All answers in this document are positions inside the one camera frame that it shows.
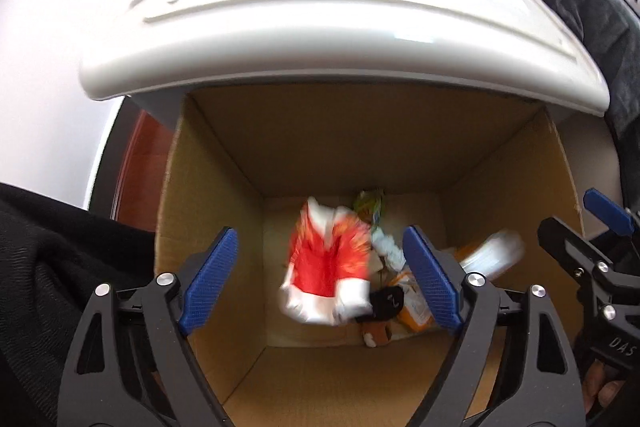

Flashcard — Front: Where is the brown cardboard box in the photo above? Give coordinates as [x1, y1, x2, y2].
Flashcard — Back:
[152, 82, 586, 427]

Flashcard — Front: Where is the black sock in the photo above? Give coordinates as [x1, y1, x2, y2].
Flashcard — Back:
[355, 284, 406, 323]

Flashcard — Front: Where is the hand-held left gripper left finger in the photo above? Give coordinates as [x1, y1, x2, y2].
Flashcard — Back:
[57, 228, 239, 427]

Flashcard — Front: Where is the red and white paper wrapper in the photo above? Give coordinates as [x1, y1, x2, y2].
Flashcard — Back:
[279, 197, 373, 325]

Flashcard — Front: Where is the white knotted rag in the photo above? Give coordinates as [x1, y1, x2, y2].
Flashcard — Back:
[372, 227, 408, 270]

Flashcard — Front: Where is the orange and white plush sock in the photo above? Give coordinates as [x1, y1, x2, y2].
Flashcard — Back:
[361, 322, 396, 349]

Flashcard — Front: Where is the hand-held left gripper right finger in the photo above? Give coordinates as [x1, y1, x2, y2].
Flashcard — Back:
[403, 226, 586, 427]

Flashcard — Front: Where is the orange plastic package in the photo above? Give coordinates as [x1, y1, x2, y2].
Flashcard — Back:
[450, 229, 526, 280]

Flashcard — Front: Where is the person's right hand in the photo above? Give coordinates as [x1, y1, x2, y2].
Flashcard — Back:
[582, 357, 630, 419]

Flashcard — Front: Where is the printed drink pouch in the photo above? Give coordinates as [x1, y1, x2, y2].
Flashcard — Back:
[390, 269, 441, 333]

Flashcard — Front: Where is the person's black clothing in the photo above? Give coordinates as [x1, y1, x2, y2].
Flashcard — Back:
[0, 182, 161, 427]

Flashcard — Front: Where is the green snack wrapper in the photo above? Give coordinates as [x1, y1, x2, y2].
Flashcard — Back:
[352, 189, 388, 225]

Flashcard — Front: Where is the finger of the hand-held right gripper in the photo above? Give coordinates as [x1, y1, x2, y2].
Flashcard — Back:
[584, 188, 640, 258]
[537, 217, 618, 323]

